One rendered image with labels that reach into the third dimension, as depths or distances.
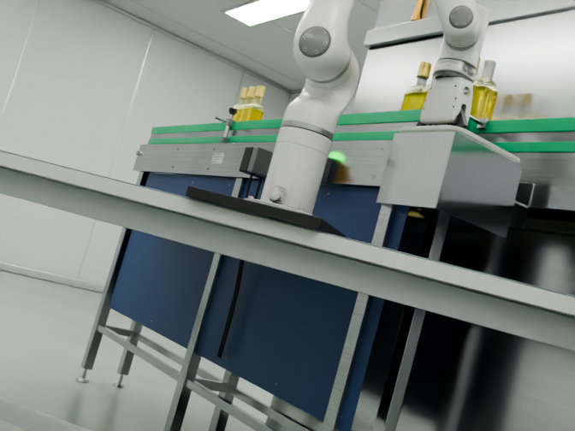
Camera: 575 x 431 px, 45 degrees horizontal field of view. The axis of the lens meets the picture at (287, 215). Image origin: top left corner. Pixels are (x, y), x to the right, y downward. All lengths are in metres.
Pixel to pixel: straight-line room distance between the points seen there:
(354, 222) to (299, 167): 0.37
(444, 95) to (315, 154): 0.30
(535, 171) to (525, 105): 0.36
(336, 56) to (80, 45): 6.13
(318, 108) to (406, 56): 0.89
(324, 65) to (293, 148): 0.19
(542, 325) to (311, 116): 0.63
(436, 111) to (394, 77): 0.88
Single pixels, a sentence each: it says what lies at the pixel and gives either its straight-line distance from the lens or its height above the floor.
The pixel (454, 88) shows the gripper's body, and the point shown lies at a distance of 1.49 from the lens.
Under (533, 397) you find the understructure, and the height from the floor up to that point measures 0.53.
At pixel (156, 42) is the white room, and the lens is 7.83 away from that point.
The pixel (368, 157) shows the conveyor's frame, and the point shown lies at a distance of 1.82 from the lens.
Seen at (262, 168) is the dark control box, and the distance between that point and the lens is 2.12.
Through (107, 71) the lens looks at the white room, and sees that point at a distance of 7.58.
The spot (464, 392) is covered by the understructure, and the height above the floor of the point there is 0.49.
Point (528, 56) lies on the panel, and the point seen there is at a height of 1.38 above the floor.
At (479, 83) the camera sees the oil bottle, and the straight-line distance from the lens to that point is 1.84.
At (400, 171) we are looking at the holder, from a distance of 1.45.
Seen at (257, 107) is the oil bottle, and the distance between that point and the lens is 2.68.
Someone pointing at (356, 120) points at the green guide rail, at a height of 1.11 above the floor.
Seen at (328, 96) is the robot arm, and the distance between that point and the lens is 1.60.
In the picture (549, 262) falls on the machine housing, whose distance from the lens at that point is 1.76.
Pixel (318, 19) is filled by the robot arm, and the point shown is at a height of 1.19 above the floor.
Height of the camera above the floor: 0.63
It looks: 5 degrees up
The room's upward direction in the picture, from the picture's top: 16 degrees clockwise
